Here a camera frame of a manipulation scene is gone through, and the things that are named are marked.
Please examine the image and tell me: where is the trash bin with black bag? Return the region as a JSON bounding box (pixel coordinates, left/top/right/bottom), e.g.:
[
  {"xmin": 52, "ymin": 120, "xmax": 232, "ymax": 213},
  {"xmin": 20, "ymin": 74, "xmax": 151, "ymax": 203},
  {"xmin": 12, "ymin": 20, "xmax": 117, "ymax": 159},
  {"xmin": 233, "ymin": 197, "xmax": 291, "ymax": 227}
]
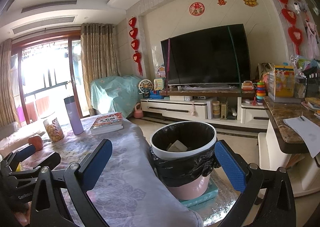
[{"xmin": 150, "ymin": 121, "xmax": 220, "ymax": 200}]

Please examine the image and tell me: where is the yellow toy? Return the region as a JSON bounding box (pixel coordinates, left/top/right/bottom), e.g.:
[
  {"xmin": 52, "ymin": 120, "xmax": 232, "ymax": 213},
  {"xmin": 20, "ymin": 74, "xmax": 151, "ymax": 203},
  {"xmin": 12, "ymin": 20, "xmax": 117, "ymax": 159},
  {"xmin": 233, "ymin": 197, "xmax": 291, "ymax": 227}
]
[{"xmin": 15, "ymin": 163, "xmax": 22, "ymax": 172}]

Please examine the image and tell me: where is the floral purple tablecloth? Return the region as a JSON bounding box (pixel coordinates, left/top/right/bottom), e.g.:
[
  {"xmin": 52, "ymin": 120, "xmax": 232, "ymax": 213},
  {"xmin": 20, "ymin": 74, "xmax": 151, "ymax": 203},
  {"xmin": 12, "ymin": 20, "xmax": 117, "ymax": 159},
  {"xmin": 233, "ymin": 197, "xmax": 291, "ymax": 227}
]
[{"xmin": 22, "ymin": 116, "xmax": 203, "ymax": 226}]

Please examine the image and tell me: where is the red apple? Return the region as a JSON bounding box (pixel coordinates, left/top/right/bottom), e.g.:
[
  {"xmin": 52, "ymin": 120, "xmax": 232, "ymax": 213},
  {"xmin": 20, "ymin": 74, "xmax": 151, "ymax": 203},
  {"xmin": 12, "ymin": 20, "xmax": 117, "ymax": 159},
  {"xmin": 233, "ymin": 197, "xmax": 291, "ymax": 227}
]
[{"xmin": 28, "ymin": 134, "xmax": 43, "ymax": 151}]

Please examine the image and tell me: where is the stack of children's books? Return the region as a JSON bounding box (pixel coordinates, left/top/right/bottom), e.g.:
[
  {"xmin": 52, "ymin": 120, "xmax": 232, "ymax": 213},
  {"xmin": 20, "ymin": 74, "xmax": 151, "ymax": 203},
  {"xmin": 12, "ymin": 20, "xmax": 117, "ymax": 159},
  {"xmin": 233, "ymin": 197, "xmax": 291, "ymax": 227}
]
[{"xmin": 90, "ymin": 112, "xmax": 123, "ymax": 135}]

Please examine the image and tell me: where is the white TV cabinet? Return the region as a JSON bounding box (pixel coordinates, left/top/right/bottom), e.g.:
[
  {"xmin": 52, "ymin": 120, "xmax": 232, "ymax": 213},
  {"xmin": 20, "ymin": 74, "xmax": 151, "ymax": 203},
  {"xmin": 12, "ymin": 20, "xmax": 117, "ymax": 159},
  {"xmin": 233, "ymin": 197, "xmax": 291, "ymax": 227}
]
[{"xmin": 141, "ymin": 99, "xmax": 269, "ymax": 130}]

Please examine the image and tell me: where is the marble side counter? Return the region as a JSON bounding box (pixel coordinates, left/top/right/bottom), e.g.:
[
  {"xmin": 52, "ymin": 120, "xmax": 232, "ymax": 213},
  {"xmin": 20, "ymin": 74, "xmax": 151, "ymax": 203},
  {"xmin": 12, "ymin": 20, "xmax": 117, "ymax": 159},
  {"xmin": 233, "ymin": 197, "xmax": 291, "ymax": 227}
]
[{"xmin": 263, "ymin": 96, "xmax": 319, "ymax": 154}]

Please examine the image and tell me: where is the clear snack jar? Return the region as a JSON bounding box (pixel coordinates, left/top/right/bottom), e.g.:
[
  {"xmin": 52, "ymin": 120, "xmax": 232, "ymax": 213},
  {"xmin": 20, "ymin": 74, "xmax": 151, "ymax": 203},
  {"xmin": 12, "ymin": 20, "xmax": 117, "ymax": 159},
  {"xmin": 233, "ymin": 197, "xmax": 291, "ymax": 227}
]
[{"xmin": 43, "ymin": 118, "xmax": 64, "ymax": 142}]

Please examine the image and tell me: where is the white tissue pack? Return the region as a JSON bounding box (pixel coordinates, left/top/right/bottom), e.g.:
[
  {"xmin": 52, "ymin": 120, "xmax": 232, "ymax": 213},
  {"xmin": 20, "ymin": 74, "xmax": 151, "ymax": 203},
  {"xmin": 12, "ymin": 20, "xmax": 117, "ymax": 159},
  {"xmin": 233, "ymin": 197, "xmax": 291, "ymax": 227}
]
[{"xmin": 167, "ymin": 140, "xmax": 188, "ymax": 152}]

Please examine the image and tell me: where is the left beige curtain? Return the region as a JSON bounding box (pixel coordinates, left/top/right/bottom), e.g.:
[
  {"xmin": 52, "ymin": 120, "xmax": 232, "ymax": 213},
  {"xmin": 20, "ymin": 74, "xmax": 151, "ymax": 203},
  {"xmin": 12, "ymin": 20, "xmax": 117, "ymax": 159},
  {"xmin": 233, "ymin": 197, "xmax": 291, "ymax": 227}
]
[{"xmin": 0, "ymin": 39, "xmax": 18, "ymax": 127}]

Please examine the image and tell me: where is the beige curtain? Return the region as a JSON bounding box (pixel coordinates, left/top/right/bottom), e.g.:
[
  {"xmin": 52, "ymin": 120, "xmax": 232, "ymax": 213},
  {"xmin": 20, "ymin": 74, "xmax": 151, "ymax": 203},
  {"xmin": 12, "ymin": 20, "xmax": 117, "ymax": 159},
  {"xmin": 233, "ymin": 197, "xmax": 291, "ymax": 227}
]
[
  {"xmin": 80, "ymin": 23, "xmax": 119, "ymax": 115},
  {"xmin": 0, "ymin": 39, "xmax": 18, "ymax": 127}
]

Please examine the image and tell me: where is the purple thermos bottle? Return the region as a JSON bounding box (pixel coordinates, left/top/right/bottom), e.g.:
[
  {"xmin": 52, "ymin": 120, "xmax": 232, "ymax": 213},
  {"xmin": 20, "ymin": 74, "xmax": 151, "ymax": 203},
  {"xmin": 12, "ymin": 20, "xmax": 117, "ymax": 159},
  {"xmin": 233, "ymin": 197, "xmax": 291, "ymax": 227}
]
[{"xmin": 64, "ymin": 96, "xmax": 84, "ymax": 135}]

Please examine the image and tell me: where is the pink kettlebell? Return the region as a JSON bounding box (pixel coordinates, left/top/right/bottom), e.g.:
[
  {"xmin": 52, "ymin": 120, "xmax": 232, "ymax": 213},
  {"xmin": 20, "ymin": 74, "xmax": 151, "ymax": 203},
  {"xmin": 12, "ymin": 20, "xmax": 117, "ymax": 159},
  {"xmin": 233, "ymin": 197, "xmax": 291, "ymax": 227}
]
[{"xmin": 133, "ymin": 102, "xmax": 144, "ymax": 119}]

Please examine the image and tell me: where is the white paper sheet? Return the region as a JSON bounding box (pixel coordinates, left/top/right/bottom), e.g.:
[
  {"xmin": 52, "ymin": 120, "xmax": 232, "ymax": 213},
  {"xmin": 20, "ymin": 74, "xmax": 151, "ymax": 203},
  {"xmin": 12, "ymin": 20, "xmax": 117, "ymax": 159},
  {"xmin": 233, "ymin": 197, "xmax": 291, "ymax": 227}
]
[{"xmin": 283, "ymin": 115, "xmax": 320, "ymax": 158}]

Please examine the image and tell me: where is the teal covered armchair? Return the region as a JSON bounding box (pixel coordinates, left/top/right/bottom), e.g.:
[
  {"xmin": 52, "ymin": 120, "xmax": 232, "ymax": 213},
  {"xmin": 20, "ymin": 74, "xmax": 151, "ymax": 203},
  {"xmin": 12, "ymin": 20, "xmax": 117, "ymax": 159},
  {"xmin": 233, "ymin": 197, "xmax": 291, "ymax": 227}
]
[{"xmin": 90, "ymin": 76, "xmax": 142, "ymax": 118}]

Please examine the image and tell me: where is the toy ferris wheel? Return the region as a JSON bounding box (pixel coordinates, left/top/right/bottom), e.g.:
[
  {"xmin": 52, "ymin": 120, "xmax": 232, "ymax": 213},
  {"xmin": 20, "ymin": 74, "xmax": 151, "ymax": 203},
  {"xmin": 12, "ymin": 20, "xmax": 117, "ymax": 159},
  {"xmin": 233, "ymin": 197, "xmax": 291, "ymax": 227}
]
[{"xmin": 138, "ymin": 79, "xmax": 153, "ymax": 99}]

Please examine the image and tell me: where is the yellow toy box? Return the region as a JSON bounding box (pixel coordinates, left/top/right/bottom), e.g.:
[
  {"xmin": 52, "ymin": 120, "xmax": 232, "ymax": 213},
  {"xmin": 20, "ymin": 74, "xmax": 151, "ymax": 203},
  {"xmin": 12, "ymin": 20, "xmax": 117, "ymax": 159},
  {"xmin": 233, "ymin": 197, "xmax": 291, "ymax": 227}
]
[{"xmin": 274, "ymin": 65, "xmax": 295, "ymax": 98}]

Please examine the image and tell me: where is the toy telephone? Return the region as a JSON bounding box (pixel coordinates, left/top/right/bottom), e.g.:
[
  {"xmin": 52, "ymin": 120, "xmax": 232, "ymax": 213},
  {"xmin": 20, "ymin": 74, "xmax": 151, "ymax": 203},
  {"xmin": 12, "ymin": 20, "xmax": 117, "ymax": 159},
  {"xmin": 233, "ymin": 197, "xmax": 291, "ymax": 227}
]
[{"xmin": 153, "ymin": 78, "xmax": 165, "ymax": 91}]

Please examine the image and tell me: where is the large black television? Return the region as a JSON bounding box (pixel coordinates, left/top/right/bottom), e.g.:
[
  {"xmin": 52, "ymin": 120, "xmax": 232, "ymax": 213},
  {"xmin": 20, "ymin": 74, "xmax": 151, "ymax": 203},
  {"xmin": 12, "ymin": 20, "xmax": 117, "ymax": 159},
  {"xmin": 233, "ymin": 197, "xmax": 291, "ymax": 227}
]
[{"xmin": 161, "ymin": 24, "xmax": 251, "ymax": 85}]

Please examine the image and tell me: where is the right beige curtain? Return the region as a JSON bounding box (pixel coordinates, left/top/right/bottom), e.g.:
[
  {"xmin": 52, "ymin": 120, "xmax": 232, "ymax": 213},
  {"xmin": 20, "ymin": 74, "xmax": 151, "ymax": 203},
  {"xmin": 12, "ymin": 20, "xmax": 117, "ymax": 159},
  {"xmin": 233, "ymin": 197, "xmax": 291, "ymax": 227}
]
[{"xmin": 80, "ymin": 23, "xmax": 119, "ymax": 115}]

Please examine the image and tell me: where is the red hanging heart decoration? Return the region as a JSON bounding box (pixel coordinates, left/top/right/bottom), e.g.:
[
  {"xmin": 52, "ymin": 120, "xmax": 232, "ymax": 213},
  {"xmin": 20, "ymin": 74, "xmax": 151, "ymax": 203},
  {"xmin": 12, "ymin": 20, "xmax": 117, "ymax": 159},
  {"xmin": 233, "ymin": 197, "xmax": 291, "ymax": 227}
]
[{"xmin": 128, "ymin": 17, "xmax": 143, "ymax": 76}]

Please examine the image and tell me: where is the rainbow stacking ring toy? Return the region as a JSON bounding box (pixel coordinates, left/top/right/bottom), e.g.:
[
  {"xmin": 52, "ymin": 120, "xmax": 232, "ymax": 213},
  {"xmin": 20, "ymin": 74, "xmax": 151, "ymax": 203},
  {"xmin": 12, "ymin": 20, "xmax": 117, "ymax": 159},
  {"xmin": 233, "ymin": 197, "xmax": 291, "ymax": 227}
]
[{"xmin": 255, "ymin": 81, "xmax": 266, "ymax": 105}]

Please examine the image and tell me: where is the round red wall sticker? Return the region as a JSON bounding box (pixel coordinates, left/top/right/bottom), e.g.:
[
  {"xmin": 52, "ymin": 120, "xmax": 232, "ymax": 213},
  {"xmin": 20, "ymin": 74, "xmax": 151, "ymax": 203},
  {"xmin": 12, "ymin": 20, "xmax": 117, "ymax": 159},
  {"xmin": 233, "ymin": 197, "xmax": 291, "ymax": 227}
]
[{"xmin": 189, "ymin": 2, "xmax": 205, "ymax": 16}]

